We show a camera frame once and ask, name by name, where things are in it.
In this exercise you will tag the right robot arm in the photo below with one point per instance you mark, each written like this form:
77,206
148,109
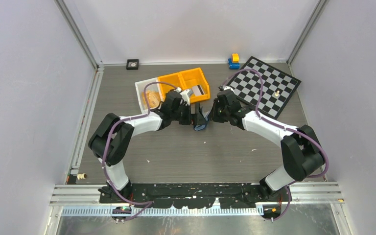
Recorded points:
300,148

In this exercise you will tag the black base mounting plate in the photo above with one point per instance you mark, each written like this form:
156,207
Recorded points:
192,195

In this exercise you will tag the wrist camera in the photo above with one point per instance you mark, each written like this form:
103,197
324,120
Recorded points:
186,94
224,88

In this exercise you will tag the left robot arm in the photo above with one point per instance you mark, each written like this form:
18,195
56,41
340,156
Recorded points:
110,141

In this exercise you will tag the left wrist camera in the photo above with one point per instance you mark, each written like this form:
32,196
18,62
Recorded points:
186,94

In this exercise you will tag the white plastic bin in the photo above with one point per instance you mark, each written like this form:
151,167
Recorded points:
142,87

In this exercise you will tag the orange plastic bin left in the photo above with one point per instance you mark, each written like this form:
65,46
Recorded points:
175,79

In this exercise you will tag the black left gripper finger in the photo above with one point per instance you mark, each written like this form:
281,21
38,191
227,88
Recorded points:
203,122
198,111

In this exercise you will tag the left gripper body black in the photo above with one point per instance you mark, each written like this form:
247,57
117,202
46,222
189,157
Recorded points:
182,114

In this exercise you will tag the small beige spool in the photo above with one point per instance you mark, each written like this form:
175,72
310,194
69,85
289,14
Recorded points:
81,176

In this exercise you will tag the tan items in white bin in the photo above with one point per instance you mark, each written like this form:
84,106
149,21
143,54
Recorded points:
153,98

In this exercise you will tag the card in orange bin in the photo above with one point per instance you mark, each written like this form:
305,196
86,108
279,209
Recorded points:
197,90

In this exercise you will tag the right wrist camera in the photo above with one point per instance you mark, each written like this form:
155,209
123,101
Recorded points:
224,88

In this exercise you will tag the orange plastic bin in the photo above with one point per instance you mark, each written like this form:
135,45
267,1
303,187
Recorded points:
194,77
175,79

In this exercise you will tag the small black square device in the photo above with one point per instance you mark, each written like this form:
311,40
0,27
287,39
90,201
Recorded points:
132,64

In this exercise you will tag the blue leather card holder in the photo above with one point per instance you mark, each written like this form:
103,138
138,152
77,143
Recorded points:
198,129

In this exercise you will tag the orange plastic bin right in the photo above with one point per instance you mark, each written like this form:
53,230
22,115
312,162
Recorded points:
194,77

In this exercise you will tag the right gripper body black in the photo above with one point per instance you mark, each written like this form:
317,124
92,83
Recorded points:
220,114

